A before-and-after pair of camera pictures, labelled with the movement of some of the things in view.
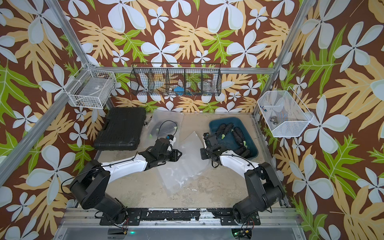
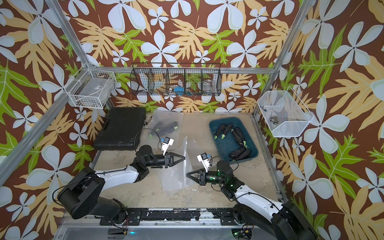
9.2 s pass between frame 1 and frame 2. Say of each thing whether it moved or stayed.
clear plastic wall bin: stayed
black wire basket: stayed
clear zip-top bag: stayed
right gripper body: moved
